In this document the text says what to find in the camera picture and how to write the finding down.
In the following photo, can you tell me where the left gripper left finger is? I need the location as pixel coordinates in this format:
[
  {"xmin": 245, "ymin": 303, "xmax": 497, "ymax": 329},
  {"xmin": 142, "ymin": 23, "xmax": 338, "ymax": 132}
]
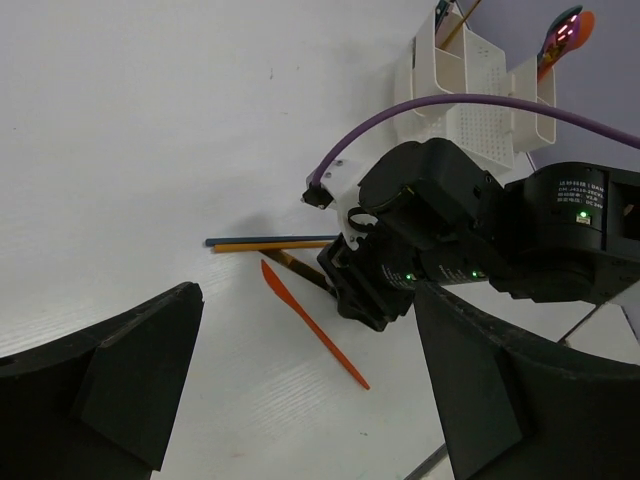
[{"xmin": 1, "ymin": 282, "xmax": 204, "ymax": 479}]

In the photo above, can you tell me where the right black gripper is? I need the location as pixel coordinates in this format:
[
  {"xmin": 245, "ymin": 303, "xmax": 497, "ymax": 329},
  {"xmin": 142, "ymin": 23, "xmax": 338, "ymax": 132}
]
[{"xmin": 318, "ymin": 138, "xmax": 510, "ymax": 331}]

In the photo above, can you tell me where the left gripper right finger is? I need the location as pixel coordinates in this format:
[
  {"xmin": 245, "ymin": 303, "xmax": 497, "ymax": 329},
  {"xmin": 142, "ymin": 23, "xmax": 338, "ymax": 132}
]
[{"xmin": 414, "ymin": 283, "xmax": 639, "ymax": 479}]

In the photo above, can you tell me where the gold knife dark handle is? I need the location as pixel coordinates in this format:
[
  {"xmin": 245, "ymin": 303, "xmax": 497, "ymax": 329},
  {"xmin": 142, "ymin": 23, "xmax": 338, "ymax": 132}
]
[{"xmin": 261, "ymin": 250, "xmax": 337, "ymax": 298}]

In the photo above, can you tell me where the gold fork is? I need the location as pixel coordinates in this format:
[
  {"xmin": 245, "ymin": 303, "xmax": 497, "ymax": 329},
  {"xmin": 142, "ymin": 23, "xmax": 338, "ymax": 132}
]
[{"xmin": 439, "ymin": 0, "xmax": 482, "ymax": 50}]

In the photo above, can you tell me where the dark blue chopstick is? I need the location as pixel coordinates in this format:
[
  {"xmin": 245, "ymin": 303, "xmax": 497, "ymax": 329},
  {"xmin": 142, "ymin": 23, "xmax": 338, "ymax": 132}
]
[{"xmin": 204, "ymin": 235, "xmax": 337, "ymax": 247}]

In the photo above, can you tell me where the orange chopstick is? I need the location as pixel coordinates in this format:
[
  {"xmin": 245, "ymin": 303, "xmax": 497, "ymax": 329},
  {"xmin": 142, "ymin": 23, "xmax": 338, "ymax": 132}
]
[{"xmin": 212, "ymin": 241, "xmax": 329, "ymax": 253}]

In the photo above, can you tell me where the iridescent spoon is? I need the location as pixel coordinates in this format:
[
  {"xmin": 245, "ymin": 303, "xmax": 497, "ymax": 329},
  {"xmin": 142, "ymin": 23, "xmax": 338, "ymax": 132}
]
[{"xmin": 537, "ymin": 13, "xmax": 579, "ymax": 68}]

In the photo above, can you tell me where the orange spoon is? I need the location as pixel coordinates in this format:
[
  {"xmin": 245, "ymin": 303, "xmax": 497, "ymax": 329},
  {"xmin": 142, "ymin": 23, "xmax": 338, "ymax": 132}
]
[{"xmin": 537, "ymin": 9, "xmax": 595, "ymax": 82}]

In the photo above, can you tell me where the teal spoon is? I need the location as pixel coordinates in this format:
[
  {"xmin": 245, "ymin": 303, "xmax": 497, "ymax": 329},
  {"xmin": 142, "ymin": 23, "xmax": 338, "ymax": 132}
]
[{"xmin": 538, "ymin": 5, "xmax": 583, "ymax": 57}]

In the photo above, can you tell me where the white utensil caddy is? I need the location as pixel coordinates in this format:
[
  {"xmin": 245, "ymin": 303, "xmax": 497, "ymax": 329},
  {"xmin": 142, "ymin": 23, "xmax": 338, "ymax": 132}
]
[{"xmin": 392, "ymin": 7, "xmax": 558, "ymax": 176}]

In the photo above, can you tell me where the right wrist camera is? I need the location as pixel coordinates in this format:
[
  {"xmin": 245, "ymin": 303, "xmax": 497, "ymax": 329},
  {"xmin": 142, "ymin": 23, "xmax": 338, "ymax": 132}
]
[{"xmin": 302, "ymin": 159, "xmax": 370, "ymax": 250}]

